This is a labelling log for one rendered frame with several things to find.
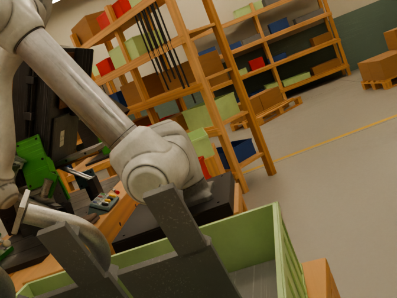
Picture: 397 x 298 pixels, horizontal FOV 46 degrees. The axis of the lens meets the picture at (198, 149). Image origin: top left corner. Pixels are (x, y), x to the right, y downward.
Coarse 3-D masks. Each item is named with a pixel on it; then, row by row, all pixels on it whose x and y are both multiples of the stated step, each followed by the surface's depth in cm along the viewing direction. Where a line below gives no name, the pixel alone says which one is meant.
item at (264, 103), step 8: (272, 88) 900; (256, 96) 868; (264, 96) 879; (272, 96) 891; (280, 96) 902; (240, 104) 843; (256, 104) 866; (264, 104) 878; (272, 104) 889; (280, 104) 870; (288, 104) 905; (296, 104) 878; (256, 112) 864; (264, 112) 846; (280, 112) 841; (240, 120) 850; (232, 128) 872
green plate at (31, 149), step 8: (32, 136) 193; (16, 144) 194; (24, 144) 193; (32, 144) 193; (40, 144) 192; (24, 152) 193; (32, 152) 192; (40, 152) 192; (32, 160) 192; (40, 160) 192; (48, 160) 196; (24, 168) 193; (32, 168) 192; (40, 168) 192; (48, 168) 191; (24, 176) 193; (32, 176) 192; (40, 176) 191; (32, 184) 192; (40, 184) 191
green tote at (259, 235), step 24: (240, 216) 97; (264, 216) 96; (168, 240) 100; (216, 240) 98; (240, 240) 98; (264, 240) 97; (288, 240) 92; (120, 264) 103; (240, 264) 99; (288, 264) 76; (24, 288) 106; (48, 288) 107; (288, 288) 64
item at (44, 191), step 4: (44, 180) 187; (48, 180) 187; (52, 180) 188; (44, 184) 187; (48, 184) 187; (44, 188) 187; (48, 188) 188; (40, 192) 188; (44, 192) 187; (48, 192) 188; (40, 196) 187; (44, 196) 187
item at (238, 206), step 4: (236, 184) 164; (236, 188) 159; (240, 188) 166; (236, 192) 155; (240, 192) 160; (236, 196) 150; (240, 196) 155; (236, 200) 146; (240, 200) 151; (236, 204) 142; (240, 204) 147; (236, 208) 138; (240, 208) 143; (236, 212) 135; (240, 212) 139; (228, 216) 136
